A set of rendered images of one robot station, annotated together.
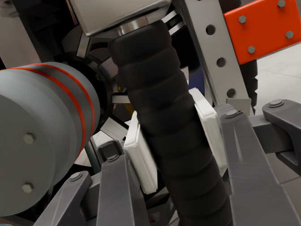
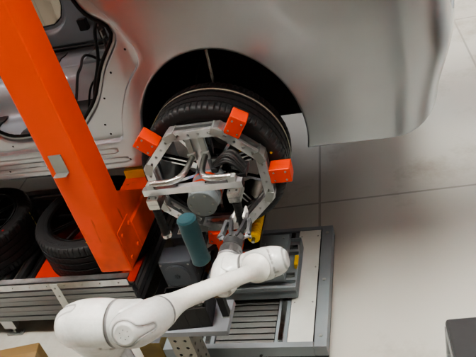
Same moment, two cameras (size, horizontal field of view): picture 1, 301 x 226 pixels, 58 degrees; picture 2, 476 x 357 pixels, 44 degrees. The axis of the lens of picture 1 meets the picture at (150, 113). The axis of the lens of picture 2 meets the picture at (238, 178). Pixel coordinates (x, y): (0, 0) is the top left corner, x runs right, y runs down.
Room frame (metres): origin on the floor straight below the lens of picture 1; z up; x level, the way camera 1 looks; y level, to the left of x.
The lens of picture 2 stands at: (-1.66, -0.44, 2.24)
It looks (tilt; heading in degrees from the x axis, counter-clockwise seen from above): 34 degrees down; 12
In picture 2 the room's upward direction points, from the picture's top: 17 degrees counter-clockwise
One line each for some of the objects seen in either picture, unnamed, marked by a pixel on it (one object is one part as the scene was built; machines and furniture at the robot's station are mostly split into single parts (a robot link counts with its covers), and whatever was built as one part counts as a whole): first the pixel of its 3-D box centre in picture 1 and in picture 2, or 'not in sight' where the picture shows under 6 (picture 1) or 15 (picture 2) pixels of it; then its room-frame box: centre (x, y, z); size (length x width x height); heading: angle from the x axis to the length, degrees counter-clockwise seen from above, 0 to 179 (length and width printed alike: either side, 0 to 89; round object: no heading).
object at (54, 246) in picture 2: not in sight; (99, 225); (0.83, 0.95, 0.39); 0.66 x 0.66 x 0.24
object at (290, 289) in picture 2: not in sight; (253, 268); (0.58, 0.11, 0.13); 0.50 x 0.36 x 0.10; 83
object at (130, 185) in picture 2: not in sight; (132, 188); (0.69, 0.61, 0.69); 0.52 x 0.17 x 0.35; 173
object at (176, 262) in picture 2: not in sight; (190, 256); (0.61, 0.42, 0.26); 0.42 x 0.18 x 0.35; 173
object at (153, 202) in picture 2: not in sight; (156, 198); (0.23, 0.33, 0.93); 0.09 x 0.05 x 0.05; 173
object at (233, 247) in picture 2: not in sight; (230, 254); (-0.07, 0.02, 0.83); 0.09 x 0.06 x 0.09; 83
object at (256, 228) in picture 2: not in sight; (257, 221); (0.50, 0.00, 0.51); 0.29 x 0.06 x 0.06; 173
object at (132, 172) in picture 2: not in sight; (141, 166); (0.86, 0.59, 0.71); 0.14 x 0.14 x 0.05; 83
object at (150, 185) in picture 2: not in sight; (169, 163); (0.30, 0.25, 1.03); 0.19 x 0.18 x 0.11; 173
